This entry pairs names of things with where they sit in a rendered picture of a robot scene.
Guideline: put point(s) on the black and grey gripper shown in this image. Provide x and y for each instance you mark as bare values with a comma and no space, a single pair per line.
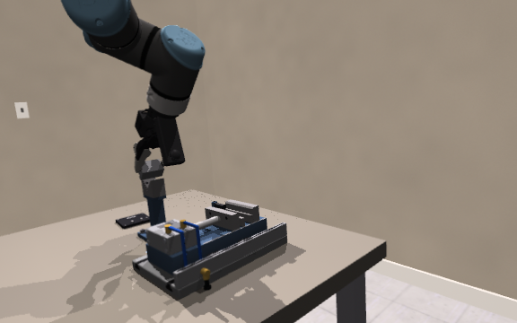
145,127

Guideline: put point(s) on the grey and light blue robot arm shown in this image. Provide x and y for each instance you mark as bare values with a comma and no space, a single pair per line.
173,56

